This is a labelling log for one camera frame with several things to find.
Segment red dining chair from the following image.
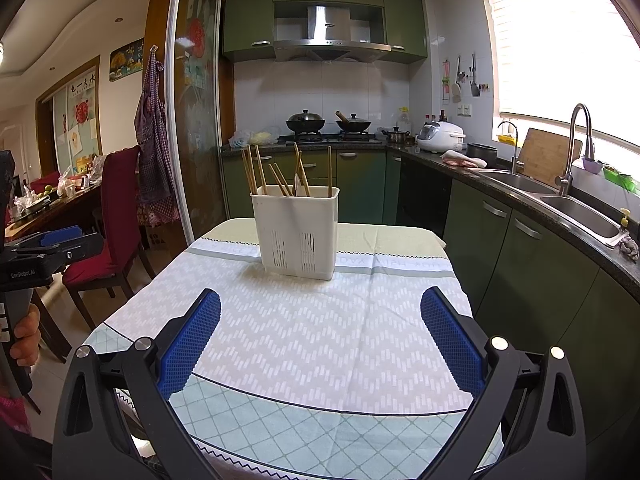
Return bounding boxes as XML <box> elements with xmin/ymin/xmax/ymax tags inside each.
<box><xmin>62</xmin><ymin>148</ymin><xmax>155</xmax><ymax>330</ymax></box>

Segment left hand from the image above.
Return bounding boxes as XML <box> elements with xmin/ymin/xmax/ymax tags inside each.
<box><xmin>10</xmin><ymin>304</ymin><xmax>41</xmax><ymax>367</ymax></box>

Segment pink sleeve cuff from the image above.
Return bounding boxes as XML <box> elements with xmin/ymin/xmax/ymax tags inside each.
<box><xmin>0</xmin><ymin>396</ymin><xmax>32</xmax><ymax>434</ymax></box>

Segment white rice cooker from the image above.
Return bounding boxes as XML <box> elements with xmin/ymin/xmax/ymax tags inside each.
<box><xmin>416</xmin><ymin>122</ymin><xmax>465</xmax><ymax>154</ymax></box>

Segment green lower cabinets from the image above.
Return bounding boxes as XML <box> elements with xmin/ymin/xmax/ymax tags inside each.
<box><xmin>219</xmin><ymin>146</ymin><xmax>640</xmax><ymax>441</ymax></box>

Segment white patterned tablecloth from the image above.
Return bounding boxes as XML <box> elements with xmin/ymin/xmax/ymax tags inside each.
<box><xmin>90</xmin><ymin>219</ymin><xmax>472</xmax><ymax>415</ymax></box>

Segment black wok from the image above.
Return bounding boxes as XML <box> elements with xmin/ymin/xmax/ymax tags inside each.
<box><xmin>335</xmin><ymin>110</ymin><xmax>371</xmax><ymax>133</ymax></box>
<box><xmin>286</xmin><ymin>108</ymin><xmax>326</xmax><ymax>134</ymax></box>

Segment purple hanging apron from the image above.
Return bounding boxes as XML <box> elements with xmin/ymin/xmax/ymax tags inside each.
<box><xmin>134</xmin><ymin>47</ymin><xmax>179</xmax><ymax>226</ymax></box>

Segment wooden cutting board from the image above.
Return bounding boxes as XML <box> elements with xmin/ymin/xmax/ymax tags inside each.
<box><xmin>518</xmin><ymin>128</ymin><xmax>568</xmax><ymax>191</ymax></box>

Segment steel range hood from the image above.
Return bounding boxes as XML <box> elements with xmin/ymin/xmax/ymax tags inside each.
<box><xmin>273</xmin><ymin>4</ymin><xmax>392</xmax><ymax>63</ymax></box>

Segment white plastic utensil holder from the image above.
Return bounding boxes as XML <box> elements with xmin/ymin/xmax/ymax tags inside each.
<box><xmin>252</xmin><ymin>184</ymin><xmax>340</xmax><ymax>281</ymax></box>

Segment black wok right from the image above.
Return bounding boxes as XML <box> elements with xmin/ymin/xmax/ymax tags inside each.
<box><xmin>335</xmin><ymin>110</ymin><xmax>371</xmax><ymax>133</ymax></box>

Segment steel kitchen faucet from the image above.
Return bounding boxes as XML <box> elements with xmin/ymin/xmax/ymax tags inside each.
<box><xmin>555</xmin><ymin>103</ymin><xmax>593</xmax><ymax>196</ymax></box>

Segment stainless steel sink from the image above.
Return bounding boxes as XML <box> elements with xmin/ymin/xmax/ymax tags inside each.
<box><xmin>477</xmin><ymin>170</ymin><xmax>628</xmax><ymax>248</ymax></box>

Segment black wok left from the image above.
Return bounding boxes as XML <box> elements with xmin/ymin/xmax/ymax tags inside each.
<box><xmin>286</xmin><ymin>108</ymin><xmax>326</xmax><ymax>134</ymax></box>

